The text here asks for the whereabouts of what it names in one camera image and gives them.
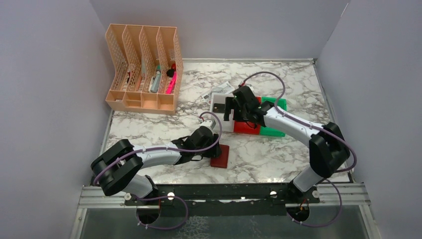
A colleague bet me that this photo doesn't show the white plastic bin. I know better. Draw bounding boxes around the white plastic bin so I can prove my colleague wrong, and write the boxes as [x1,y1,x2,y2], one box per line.
[210,94,234,133]

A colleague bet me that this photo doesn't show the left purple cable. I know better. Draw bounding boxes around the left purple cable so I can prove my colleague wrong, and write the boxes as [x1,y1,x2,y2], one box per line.
[93,111,223,187]

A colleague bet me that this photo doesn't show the purple cable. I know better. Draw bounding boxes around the purple cable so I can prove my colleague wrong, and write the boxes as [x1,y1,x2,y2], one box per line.
[238,71,358,174]
[93,111,223,187]

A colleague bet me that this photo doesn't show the peach plastic file organizer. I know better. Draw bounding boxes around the peach plastic file organizer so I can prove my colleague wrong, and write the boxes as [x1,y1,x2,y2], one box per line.
[105,24,184,115]

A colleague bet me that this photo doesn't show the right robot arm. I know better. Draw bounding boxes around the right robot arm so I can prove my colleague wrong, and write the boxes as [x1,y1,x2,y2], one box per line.
[223,86,351,203]

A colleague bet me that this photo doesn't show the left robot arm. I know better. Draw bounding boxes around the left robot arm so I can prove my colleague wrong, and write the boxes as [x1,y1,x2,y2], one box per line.
[91,126,221,205]

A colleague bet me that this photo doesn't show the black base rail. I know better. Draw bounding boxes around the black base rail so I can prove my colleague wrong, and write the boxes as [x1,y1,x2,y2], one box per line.
[124,183,320,217]

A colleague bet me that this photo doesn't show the red leather card holder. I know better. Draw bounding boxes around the red leather card holder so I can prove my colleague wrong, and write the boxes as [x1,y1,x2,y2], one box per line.
[210,144,229,169]

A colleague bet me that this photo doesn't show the pink highlighter pen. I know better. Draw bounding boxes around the pink highlighter pen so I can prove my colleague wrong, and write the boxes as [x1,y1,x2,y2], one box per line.
[166,70,177,94]

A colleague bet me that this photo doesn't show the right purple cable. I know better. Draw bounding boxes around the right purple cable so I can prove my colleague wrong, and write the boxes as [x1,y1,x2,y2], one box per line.
[238,71,358,174]

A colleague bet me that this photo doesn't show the grey green marker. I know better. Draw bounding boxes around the grey green marker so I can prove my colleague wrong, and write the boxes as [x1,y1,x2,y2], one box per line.
[149,65,162,93]

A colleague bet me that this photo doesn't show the red plastic bin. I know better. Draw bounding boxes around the red plastic bin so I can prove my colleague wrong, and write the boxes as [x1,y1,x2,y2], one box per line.
[232,95,262,135]

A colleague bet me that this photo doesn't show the paper receipts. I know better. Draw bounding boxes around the paper receipts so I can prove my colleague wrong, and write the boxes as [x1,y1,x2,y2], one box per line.
[201,81,235,105]

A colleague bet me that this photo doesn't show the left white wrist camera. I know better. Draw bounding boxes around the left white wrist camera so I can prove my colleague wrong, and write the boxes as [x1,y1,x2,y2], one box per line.
[200,119,217,131]

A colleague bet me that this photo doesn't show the green plastic bin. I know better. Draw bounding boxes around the green plastic bin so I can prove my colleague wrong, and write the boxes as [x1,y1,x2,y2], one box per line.
[259,97,287,137]

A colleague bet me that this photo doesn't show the black credit card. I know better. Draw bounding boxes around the black credit card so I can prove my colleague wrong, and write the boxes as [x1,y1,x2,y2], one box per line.
[212,103,226,114]

